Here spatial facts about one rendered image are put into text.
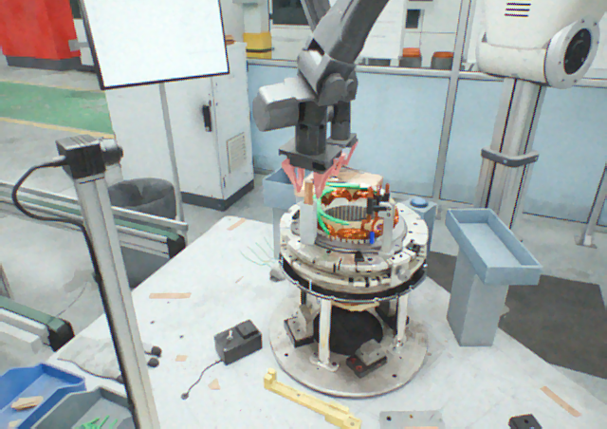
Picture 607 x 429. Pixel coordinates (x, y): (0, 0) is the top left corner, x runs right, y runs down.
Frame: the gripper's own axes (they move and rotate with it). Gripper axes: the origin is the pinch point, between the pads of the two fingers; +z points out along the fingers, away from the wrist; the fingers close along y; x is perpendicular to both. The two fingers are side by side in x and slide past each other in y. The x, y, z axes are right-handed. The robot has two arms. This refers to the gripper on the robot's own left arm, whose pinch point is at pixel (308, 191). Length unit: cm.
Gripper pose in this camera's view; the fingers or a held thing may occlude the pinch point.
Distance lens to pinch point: 81.6
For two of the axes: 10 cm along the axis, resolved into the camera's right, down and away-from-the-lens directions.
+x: 4.7, -4.7, 7.5
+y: 8.8, 2.7, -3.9
